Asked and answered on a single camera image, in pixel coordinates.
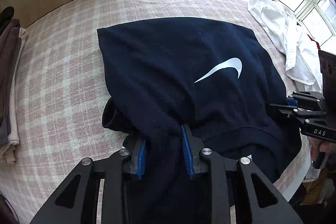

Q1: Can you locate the navy blue t-shirt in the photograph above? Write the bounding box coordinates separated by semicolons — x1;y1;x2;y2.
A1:
97;18;302;223

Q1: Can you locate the person's right hand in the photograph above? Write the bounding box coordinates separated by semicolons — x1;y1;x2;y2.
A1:
308;137;336;161

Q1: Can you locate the white shirt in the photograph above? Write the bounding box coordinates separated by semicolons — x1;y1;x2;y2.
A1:
248;0;323;93

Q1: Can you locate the red garment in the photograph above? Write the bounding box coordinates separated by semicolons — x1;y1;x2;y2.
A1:
307;34;321;50

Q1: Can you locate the pink plaid tablecloth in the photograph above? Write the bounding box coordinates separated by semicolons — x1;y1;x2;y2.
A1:
1;0;296;223

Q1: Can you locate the beige folded garment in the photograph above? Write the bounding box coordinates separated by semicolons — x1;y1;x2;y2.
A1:
1;28;28;165

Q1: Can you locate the mauve folded garment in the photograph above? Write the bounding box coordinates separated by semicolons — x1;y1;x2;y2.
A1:
0;18;21;125

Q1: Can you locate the black folded garment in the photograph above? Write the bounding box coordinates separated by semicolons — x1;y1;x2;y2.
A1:
0;6;15;35

